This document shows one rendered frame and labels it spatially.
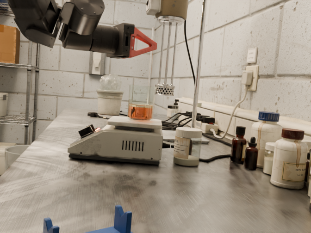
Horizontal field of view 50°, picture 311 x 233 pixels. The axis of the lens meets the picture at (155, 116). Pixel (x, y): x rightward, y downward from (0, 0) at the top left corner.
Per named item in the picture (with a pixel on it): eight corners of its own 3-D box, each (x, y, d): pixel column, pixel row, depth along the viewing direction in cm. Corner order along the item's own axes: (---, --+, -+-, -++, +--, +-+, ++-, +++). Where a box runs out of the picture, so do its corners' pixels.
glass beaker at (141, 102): (128, 123, 74) (131, 84, 73) (123, 119, 80) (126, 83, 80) (159, 124, 76) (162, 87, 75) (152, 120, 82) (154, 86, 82)
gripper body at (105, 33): (115, 29, 77) (83, 24, 74) (132, 23, 68) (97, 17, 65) (113, 58, 78) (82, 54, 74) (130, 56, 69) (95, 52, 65)
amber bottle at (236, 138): (231, 163, 81) (235, 126, 80) (228, 159, 85) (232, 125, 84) (246, 164, 81) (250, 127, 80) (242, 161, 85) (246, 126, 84)
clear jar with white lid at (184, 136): (185, 159, 81) (188, 126, 80) (204, 165, 76) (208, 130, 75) (167, 162, 77) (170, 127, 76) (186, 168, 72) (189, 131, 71)
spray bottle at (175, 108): (176, 119, 179) (177, 99, 178) (179, 119, 176) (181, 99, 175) (169, 119, 178) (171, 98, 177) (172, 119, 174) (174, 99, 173)
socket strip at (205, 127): (204, 133, 129) (205, 122, 129) (178, 121, 168) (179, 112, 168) (218, 134, 130) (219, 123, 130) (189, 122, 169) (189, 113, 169)
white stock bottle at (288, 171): (263, 182, 66) (269, 127, 65) (283, 179, 69) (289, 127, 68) (289, 191, 61) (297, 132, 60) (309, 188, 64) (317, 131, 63)
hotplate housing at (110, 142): (66, 159, 71) (68, 121, 71) (79, 147, 85) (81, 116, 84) (171, 167, 72) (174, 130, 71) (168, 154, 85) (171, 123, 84)
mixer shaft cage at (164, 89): (156, 95, 109) (162, 15, 106) (152, 94, 115) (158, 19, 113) (176, 96, 110) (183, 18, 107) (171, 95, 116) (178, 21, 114)
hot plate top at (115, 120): (105, 125, 71) (105, 120, 71) (112, 119, 83) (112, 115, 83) (162, 129, 72) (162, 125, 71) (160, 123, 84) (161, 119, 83)
